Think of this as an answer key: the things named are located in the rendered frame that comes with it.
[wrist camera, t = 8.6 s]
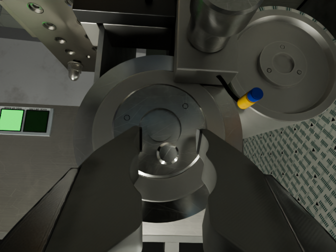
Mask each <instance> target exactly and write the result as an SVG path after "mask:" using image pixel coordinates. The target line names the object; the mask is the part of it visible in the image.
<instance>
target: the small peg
mask: <svg viewBox="0 0 336 252"><path fill-rule="evenodd" d="M156 156H157V159H158V161H159V162H160V163H161V164H164V165H171V164H173V163H175V162H176V161H177V159H178V157H179V150H178V148H177V147H176V145H174V144H173V143H171V142H165V143H163V144H161V145H160V146H159V147H158V149H157V153H156Z"/></svg>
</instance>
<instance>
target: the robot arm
mask: <svg viewBox="0 0 336 252"><path fill-rule="evenodd" d="M140 152H143V150H142V127H139V126H132V127H131V128H129V129H128V130H126V131H124V132H123V133H121V134H120V135H118V136H117V137H115V138H113V139H112V140H110V141H109V142H107V143H106V144H104V145H102V146H101V147H99V148H98V149H97V150H95V151H94V152H93V153H92V154H91V155H89V156H88V157H87V158H86V159H85V160H84V161H83V162H82V164H81V165H80V166H79V167H71V168H70V169H69V170H68V171H67V172H66V173H65V174H64V176H63V177H62V178H61V179H60V180H59V181H58V182H57V183H56V184H55V185H54V186H53V187H52V188H51V189H50V190H49V191H48V192H47V193H46V194H45V195H44V196H43V197H42V198H41V199H40V200H39V201H38V202H37V203H36V204H35V205H34V206H33V207H32V208H31V209H30V210H29V211H28V212H27V213H26V214H25V215H24V216H23V217H22V218H21V219H20V220H19V221H18V222H17V223H16V225H15V226H14V227H13V228H12V229H11V230H10V231H9V232H8V233H7V234H6V236H5V237H4V238H3V239H2V240H1V242H0V252H142V248H143V213H142V195H141V193H140V192H139V191H138V190H137V189H136V188H135V186H134V184H135V182H136V181H137V180H138V178H139V154H140ZM196 154H198V155H199V156H200V158H201V159H202V161H203V163H204V166H203V171H202V176H201V179H202V181H203V182H204V184H205V185H206V187H207V189H208V191H209V196H208V200H207V204H206V209H205V213H204V217H203V222H202V241H203V251H204V252H336V240H335V239H334V238H333V237H332V236H331V234H330V233H329V232H328V231H327V230H326V229H325V228H324V227H323V226H322V225H321V224H320V223H319V222H318V221H317V220H316V219H315V218H314V217H313V216H312V215H311V214H310V213H309V212H308V211H307V210H306V209H305V208H304V207H303V206H302V205H301V204H300V203H299V202H298V201H297V200H296V199H295V198H294V197H293V196H292V195H291V194H290V193H289V192H288V191H287V190H286V189H285V188H284V187H283V186H282V185H281V184H280V183H279V182H278V181H277V180H276V179H275V178H274V177H273V176H272V175H271V174H264V173H263V172H262V171H261V170H260V169H259V168H258V167H257V166H256V165H255V164H254V163H253V162H252V161H251V160H250V159H249V158H248V157H247V156H245V155H244V154H243V153H242V152H240V151H239V150H238V149H236V148H235V147H233V146H232V145H230V144H229V143H228V142H226V141H225V140H223V139H222V138H220V137H219V136H217V135H216V134H214V133H213V132H211V131H210V130H208V129H203V128H201V129H196Z"/></svg>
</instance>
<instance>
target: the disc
mask: <svg viewBox="0 0 336 252"><path fill-rule="evenodd" d="M152 70H165V71H172V72H173V71H174V56H169V55H146V56H141V57H136V58H133V59H130V60H127V61H125V62H122V63H120V64H118V65H117V66H115V67H113V68H112V69H110V70H109V71H107V72H106V73H105V74H103V75H102V76H101V77H100V78H99V79H98V80H97V81H96V82H95V83H94V84H93V85H92V87H91V88H90V89H89V91H88V92H87V93H86V95H85V97H84V98H83V100H82V102H81V104H80V107H79V109H78V112H77V115H76V118H75V123H74V128H73V149H74V155H75V160H76V163H77V166H78V167H79V166H80V165H81V164H82V162H83V161H84V160H85V159H86V158H87V157H88V156H90V155H91V154H92V153H93V152H94V150H93V143H92V128H93V122H94V118H95V115H96V112H97V110H98V108H99V106H100V104H101V102H102V100H103V99H104V97H105V96H106V95H107V94H108V92H109V91H110V90H111V89H112V88H113V87H115V86H116V85H117V84H118V83H120V82H121V81H123V80H124V79H126V78H128V77H130V76H132V75H135V74H138V73H141V72H145V71H152ZM200 85H202V86H203V87H204V88H205V89H206V90H207V91H208V92H209V93H210V94H211V96H212V97H213V98H214V100H215V102H216V103H217V105H218V107H219V109H220V112H221V114H222V117H223V121H224V127H225V141H226V142H227V143H229V144H230V145H232V146H233V147H235V148H236V149H237V150H239V151H240V152H242V147H243V131H242V124H241V119H240V116H239V113H238V110H237V107H236V105H235V103H234V101H233V99H232V97H231V96H230V95H229V94H228V92H227V91H226V89H225V88H224V86H223V85H218V84H200ZM209 195H210V193H209V190H208V188H207V186H206V185H205V184H204V185H203V186H202V187H200V188H199V189H198V190H196V191H195V192H193V193H191V194H190V195H188V196H185V197H183V198H180V199H177V200H172V201H166V202H151V201H144V200H142V221H143V222H147V223H169V222H175V221H179V220H182V219H186V218H188V217H191V216H193V215H195V214H197V213H199V212H201V211H202V210H204V209H206V206H207V202H208V197H209Z"/></svg>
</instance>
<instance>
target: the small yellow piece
mask: <svg viewBox="0 0 336 252"><path fill-rule="evenodd" d="M216 77H217V78H218V79H219V81H220V82H221V83H222V85H223V87H224V88H225V90H226V91H227V93H228V94H229V95H230V96H231V98H232V99H233V100H235V101H236V102H237V105H238V106H239V108H241V109H247V108H248V107H250V106H251V105H253V104H255V103H256V102H257V101H258V100H260V99H261V98H262V97H263V95H264V93H263V91H262V90H261V89H260V88H258V87H255V88H253V89H251V90H250V91H248V92H247V93H246V94H244V95H243V96H242V97H240V98H238V97H237V96H236V95H235V94H234V93H233V92H232V91H231V89H230V88H229V86H228V85H227V83H226V82H225V80H224V79H223V78H222V76H221V75H217V76H216Z"/></svg>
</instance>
